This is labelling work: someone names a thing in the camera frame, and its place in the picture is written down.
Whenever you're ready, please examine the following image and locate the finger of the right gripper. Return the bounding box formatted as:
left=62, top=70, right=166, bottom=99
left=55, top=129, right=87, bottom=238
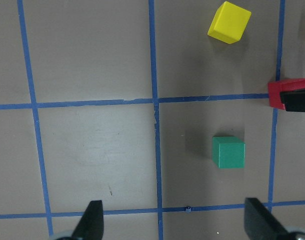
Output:
left=279, top=88, right=305, bottom=112

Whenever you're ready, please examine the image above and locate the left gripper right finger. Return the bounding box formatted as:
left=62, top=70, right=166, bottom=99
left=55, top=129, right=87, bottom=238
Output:
left=243, top=197, right=289, bottom=240

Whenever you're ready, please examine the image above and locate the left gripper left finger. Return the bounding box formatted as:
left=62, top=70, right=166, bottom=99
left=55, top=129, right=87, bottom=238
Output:
left=71, top=200, right=104, bottom=240

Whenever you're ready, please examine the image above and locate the red wooden block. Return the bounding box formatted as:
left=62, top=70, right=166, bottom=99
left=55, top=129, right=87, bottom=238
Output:
left=267, top=78, right=305, bottom=110

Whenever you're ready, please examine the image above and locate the green wooden block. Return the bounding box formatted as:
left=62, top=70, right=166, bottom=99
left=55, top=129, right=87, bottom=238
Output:
left=212, top=136, right=246, bottom=169

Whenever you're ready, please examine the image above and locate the yellow wooden block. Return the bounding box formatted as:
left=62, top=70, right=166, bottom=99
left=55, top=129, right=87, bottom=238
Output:
left=207, top=1, right=252, bottom=45

